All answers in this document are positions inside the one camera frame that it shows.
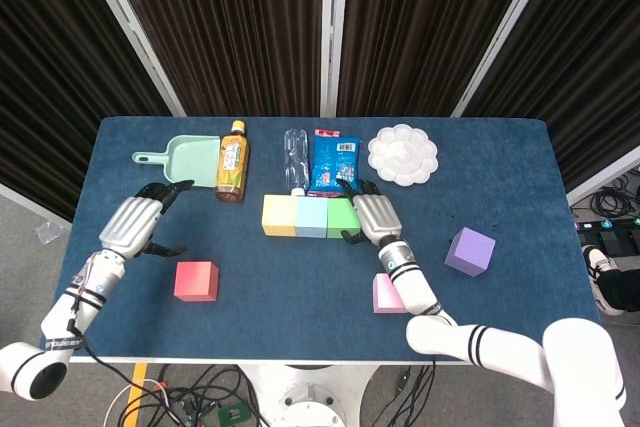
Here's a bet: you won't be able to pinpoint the mint green dustpan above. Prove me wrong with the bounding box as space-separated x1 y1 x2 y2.
131 134 222 190

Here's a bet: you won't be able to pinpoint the blue snack bag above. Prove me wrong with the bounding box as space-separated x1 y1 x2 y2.
306 128 362 198

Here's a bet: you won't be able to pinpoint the pink foam cube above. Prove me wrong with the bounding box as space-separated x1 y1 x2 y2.
372 272 409 315

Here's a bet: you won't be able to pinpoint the yellow foam cube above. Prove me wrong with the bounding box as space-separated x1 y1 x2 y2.
261 193 301 237

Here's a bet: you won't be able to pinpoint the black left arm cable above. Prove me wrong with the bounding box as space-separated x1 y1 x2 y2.
66 291 169 416

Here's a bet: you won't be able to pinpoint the light blue foam cube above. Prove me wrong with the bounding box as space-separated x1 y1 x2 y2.
294 198 331 239

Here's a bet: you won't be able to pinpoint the white floor cable loop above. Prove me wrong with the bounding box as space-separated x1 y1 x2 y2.
102 379 176 427

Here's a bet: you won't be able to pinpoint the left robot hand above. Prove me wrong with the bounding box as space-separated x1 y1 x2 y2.
98 179 195 259

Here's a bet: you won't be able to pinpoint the clear empty plastic bottle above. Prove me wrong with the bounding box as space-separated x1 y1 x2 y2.
283 128 310 198

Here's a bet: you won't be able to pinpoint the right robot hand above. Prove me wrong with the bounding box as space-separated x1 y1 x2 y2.
335 177 404 244

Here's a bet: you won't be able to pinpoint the purple foam cube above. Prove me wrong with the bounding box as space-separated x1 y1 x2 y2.
444 226 497 278

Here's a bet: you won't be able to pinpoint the black floor cable tangle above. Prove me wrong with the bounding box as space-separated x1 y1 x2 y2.
102 364 271 427
384 364 436 427

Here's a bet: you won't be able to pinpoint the green foam cube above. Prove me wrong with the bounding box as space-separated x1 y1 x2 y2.
326 198 362 240

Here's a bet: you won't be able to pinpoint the red foam cube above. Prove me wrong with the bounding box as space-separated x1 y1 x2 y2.
174 260 220 303

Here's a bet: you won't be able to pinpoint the green circuit board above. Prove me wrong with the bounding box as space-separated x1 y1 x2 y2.
217 401 250 426

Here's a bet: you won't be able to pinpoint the black power strip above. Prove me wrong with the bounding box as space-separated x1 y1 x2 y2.
574 218 640 238

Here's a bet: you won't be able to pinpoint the black trouser leg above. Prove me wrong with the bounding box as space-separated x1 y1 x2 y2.
597 266 640 316

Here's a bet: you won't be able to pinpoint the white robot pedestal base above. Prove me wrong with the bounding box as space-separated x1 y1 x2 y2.
239 360 381 427

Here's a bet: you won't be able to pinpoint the white flower paint palette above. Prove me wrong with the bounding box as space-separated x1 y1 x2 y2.
367 124 440 187

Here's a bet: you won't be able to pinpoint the amber tea bottle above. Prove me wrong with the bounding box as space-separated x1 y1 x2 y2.
214 119 250 204

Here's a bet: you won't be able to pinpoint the white sneaker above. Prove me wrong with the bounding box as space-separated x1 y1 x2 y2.
581 245 621 317

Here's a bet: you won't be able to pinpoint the coiled black cables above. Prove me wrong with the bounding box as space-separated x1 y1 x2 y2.
589 185 640 221

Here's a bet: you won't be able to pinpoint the clear plastic bag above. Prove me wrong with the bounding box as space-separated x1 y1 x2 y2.
33 220 66 244

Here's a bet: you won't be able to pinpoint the blue felt table cover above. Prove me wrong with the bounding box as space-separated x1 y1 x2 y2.
38 115 601 362

